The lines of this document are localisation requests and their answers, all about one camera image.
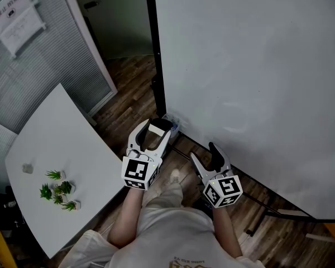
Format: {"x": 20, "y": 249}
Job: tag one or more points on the person's left forearm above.
{"x": 125, "y": 219}

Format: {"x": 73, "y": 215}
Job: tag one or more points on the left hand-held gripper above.
{"x": 135, "y": 172}

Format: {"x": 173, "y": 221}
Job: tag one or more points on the white table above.
{"x": 58, "y": 138}

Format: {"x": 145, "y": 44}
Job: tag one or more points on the cluster of small potted plants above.
{"x": 58, "y": 190}

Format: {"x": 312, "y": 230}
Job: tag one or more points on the large white projection board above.
{"x": 254, "y": 80}

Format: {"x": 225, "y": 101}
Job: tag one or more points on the black waist device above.
{"x": 203, "y": 205}

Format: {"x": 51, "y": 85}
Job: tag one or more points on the small grey cup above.
{"x": 27, "y": 168}

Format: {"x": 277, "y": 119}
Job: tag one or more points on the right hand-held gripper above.
{"x": 226, "y": 190}

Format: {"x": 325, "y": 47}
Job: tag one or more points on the white paper notice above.
{"x": 16, "y": 21}

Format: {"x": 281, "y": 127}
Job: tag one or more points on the person's beige trouser leg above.
{"x": 167, "y": 198}

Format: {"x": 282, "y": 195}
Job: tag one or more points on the white metal bar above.
{"x": 321, "y": 238}

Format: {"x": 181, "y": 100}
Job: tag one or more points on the person's white shirt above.
{"x": 170, "y": 239}

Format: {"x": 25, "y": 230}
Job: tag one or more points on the person's right forearm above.
{"x": 226, "y": 230}

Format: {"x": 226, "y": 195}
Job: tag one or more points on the person's light shoe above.
{"x": 175, "y": 176}

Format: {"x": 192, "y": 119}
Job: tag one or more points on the frosted glass door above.
{"x": 120, "y": 24}

